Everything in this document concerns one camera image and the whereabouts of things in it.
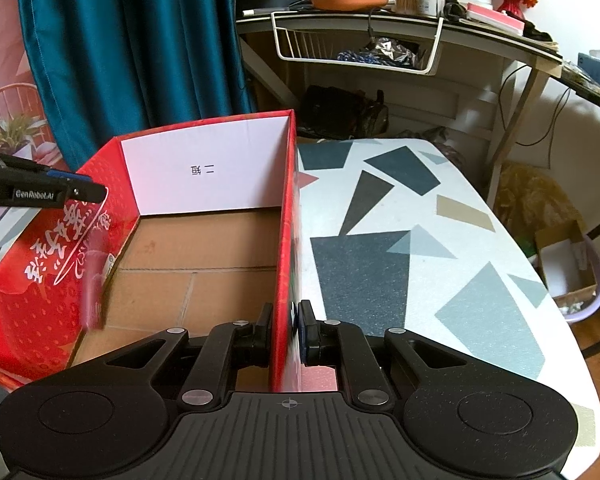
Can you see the yellow plastic bag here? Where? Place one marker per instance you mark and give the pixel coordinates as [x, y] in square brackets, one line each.
[525, 200]

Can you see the geometric patterned table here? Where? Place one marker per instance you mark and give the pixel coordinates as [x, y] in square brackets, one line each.
[380, 270]

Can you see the blue patterned packet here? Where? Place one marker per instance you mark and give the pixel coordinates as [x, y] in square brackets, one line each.
[352, 55]

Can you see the grey desk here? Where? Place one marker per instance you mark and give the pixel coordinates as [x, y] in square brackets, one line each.
[480, 35]

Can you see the small open cardboard box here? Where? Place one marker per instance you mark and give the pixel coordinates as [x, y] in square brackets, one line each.
[565, 260]

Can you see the black bag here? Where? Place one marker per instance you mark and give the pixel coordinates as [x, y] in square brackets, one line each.
[342, 112]

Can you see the pink box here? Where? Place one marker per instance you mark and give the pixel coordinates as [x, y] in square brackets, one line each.
[495, 19]

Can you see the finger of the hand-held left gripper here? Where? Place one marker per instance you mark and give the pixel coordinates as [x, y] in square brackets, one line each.
[55, 193]
[65, 175]

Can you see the orange plate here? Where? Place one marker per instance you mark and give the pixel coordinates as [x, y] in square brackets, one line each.
[350, 2]

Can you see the silver foil packet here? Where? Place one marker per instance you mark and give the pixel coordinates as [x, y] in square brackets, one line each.
[395, 50]

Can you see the lavender plastic basin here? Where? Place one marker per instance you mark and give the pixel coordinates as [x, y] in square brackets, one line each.
[597, 280]

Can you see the teal curtain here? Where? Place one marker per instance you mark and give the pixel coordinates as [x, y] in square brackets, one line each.
[130, 50]

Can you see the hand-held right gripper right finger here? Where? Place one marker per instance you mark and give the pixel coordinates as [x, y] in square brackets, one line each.
[304, 332]

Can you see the red cardboard box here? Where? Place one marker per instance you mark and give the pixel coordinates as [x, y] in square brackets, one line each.
[40, 270]

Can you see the pink printed backdrop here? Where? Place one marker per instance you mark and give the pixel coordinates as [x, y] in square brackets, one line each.
[5, 60]

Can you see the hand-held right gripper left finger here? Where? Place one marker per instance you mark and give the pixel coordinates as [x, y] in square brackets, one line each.
[266, 332]

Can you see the black folding table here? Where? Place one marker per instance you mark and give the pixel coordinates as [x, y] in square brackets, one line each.
[595, 92]

